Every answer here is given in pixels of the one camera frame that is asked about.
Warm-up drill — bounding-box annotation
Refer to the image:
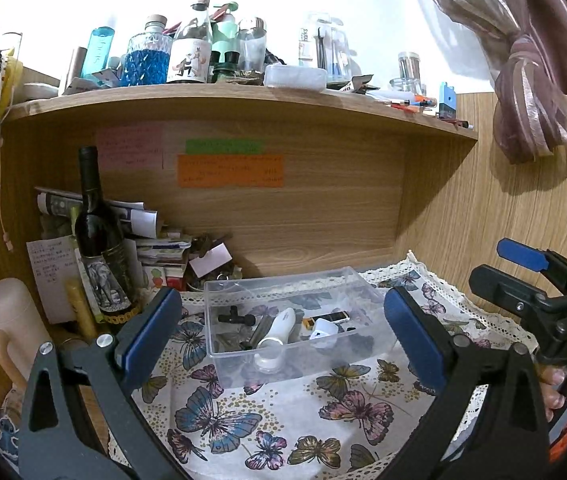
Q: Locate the black and gold lighter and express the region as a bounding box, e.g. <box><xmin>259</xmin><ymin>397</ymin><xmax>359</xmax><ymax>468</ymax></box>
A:
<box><xmin>302</xmin><ymin>311</ymin><xmax>350</xmax><ymax>330</ymax></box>

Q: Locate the white paper note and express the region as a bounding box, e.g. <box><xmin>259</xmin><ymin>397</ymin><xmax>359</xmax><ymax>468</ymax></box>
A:
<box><xmin>26</xmin><ymin>236</ymin><xmax>82</xmax><ymax>325</ymax></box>

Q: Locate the white plug adapter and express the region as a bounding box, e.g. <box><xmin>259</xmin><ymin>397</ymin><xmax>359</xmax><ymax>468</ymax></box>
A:
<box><xmin>309</xmin><ymin>321</ymin><xmax>339</xmax><ymax>349</ymax></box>

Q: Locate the glass jar with sticks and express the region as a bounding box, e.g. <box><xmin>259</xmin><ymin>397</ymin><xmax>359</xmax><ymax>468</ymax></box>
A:
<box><xmin>397</xmin><ymin>51</ymin><xmax>423</xmax><ymax>92</ymax></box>

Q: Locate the stack of books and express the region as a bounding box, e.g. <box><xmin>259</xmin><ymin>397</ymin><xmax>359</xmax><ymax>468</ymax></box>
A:
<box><xmin>124</xmin><ymin>227</ymin><xmax>194</xmax><ymax>292</ymax></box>

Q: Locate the rolled magazine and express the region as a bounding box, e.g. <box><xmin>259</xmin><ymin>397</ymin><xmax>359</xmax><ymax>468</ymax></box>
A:
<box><xmin>34</xmin><ymin>186</ymin><xmax>160</xmax><ymax>239</ymax></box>

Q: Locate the yellow hanging pouch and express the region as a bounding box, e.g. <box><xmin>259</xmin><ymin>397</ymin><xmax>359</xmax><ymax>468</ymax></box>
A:
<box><xmin>0</xmin><ymin>57</ymin><xmax>25</xmax><ymax>112</ymax></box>

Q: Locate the green sticky note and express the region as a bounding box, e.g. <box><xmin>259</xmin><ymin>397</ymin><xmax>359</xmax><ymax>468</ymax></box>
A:
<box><xmin>185</xmin><ymin>139</ymin><xmax>264</xmax><ymax>155</ymax></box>

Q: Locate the white lidded plastic box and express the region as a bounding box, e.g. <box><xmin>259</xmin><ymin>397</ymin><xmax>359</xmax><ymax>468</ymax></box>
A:
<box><xmin>264</xmin><ymin>63</ymin><xmax>328</xmax><ymax>92</ymax></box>

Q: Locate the grey folding tool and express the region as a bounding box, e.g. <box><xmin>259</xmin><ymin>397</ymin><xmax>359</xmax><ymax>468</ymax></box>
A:
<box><xmin>241</xmin><ymin>317</ymin><xmax>274</xmax><ymax>351</ymax></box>

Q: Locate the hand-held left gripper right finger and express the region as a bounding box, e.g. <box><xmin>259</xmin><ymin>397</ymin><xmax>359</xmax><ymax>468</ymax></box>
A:
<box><xmin>382</xmin><ymin>286</ymin><xmax>550</xmax><ymax>480</ymax></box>

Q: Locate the mauve curtain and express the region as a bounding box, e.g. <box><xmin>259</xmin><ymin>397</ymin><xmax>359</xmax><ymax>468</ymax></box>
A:
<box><xmin>401</xmin><ymin>0</ymin><xmax>567</xmax><ymax>165</ymax></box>

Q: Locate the clear bottle with fox label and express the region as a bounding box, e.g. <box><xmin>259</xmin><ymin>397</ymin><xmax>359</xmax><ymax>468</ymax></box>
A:
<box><xmin>166</xmin><ymin>0</ymin><xmax>214</xmax><ymax>85</ymax></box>

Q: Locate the orange sticky note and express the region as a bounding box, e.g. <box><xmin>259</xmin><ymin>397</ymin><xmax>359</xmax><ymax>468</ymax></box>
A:
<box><xmin>178</xmin><ymin>154</ymin><xmax>285</xmax><ymax>189</ymax></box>

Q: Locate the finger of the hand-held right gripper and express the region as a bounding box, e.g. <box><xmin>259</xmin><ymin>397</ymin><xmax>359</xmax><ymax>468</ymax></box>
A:
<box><xmin>496</xmin><ymin>237</ymin><xmax>567</xmax><ymax>302</ymax></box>
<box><xmin>467</xmin><ymin>264</ymin><xmax>567</xmax><ymax>322</ymax></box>

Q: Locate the pink sticky note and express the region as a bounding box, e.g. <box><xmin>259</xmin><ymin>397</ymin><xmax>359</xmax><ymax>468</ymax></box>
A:
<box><xmin>96</xmin><ymin>122</ymin><xmax>164</xmax><ymax>171</ymax></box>

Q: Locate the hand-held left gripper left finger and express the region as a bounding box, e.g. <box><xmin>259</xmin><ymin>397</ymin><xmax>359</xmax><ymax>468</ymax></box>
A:
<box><xmin>18</xmin><ymin>287</ymin><xmax>190</xmax><ymax>480</ymax></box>

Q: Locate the tall blue bottle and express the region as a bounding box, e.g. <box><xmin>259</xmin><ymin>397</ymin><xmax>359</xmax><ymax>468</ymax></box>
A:
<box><xmin>86</xmin><ymin>26</ymin><xmax>117</xmax><ymax>81</ymax></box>

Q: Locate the dark wine bottle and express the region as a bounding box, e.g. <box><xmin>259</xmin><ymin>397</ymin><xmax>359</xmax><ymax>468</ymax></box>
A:
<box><xmin>74</xmin><ymin>146</ymin><xmax>144</xmax><ymax>326</ymax></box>

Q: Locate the pile of metal trinkets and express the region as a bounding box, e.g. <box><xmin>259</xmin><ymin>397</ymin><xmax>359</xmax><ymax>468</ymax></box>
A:
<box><xmin>184</xmin><ymin>232</ymin><xmax>245</xmax><ymax>292</ymax></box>

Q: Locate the mint green pump bottle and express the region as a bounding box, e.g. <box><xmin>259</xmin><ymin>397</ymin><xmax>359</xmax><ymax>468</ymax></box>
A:
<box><xmin>211</xmin><ymin>1</ymin><xmax>242</xmax><ymax>81</ymax></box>

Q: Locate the butterfly print tablecloth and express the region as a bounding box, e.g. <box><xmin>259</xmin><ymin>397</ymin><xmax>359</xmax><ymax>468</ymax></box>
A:
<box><xmin>108</xmin><ymin>250</ymin><xmax>539</xmax><ymax>480</ymax></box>

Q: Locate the person's right hand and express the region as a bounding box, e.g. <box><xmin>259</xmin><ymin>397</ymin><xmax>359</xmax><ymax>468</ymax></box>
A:
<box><xmin>538</xmin><ymin>364</ymin><xmax>567</xmax><ymax>424</ymax></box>

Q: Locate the clear plastic storage box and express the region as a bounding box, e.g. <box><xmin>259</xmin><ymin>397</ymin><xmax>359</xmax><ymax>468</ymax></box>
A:
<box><xmin>204</xmin><ymin>266</ymin><xmax>397</xmax><ymax>390</ymax></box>

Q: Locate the clear pen organizer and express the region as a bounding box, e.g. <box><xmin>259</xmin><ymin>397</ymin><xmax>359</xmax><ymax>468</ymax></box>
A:
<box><xmin>297</xmin><ymin>10</ymin><xmax>352</xmax><ymax>84</ymax></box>

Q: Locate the white handheld electric device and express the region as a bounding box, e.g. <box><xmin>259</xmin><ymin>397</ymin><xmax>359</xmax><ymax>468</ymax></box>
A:
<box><xmin>255</xmin><ymin>307</ymin><xmax>298</xmax><ymax>372</ymax></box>

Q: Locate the white card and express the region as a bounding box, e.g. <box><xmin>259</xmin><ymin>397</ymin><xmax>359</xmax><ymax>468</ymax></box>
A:
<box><xmin>188</xmin><ymin>243</ymin><xmax>233</xmax><ymax>277</ymax></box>

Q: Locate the black plastic connector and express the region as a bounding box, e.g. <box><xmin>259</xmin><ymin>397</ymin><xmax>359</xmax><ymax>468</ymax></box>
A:
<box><xmin>218</xmin><ymin>305</ymin><xmax>257</xmax><ymax>326</ymax></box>

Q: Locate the blue plastic block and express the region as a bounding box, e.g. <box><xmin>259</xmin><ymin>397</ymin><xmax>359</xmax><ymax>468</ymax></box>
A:
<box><xmin>438</xmin><ymin>81</ymin><xmax>459</xmax><ymax>120</ymax></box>

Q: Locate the crystal bottle with blue liquid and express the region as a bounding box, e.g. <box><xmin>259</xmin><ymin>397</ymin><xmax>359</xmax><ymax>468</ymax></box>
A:
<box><xmin>121</xmin><ymin>15</ymin><xmax>175</xmax><ymax>87</ymax></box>

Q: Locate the pink mug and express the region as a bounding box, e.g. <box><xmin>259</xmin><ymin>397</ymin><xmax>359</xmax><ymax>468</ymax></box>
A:
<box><xmin>0</xmin><ymin>279</ymin><xmax>55</xmax><ymax>387</ymax></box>

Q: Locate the yellow tube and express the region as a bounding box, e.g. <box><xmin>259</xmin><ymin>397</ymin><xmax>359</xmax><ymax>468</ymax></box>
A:
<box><xmin>65</xmin><ymin>280</ymin><xmax>100</xmax><ymax>344</ymax></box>

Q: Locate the brown cardboard tube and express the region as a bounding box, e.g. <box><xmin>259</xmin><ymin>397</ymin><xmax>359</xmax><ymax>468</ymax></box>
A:
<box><xmin>66</xmin><ymin>46</ymin><xmax>89</xmax><ymax>92</ymax></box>

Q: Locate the clear glass bottle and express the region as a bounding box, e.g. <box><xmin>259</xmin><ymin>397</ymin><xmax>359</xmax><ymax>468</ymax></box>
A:
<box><xmin>238</xmin><ymin>16</ymin><xmax>268</xmax><ymax>74</ymax></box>

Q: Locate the wooden shelf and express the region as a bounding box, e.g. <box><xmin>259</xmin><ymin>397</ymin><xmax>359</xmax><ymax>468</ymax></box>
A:
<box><xmin>1</xmin><ymin>82</ymin><xmax>479</xmax><ymax>142</ymax></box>

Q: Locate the white hanging cable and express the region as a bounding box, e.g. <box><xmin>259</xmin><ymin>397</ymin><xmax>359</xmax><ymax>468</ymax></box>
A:
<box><xmin>0</xmin><ymin>130</ymin><xmax>15</xmax><ymax>252</ymax></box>

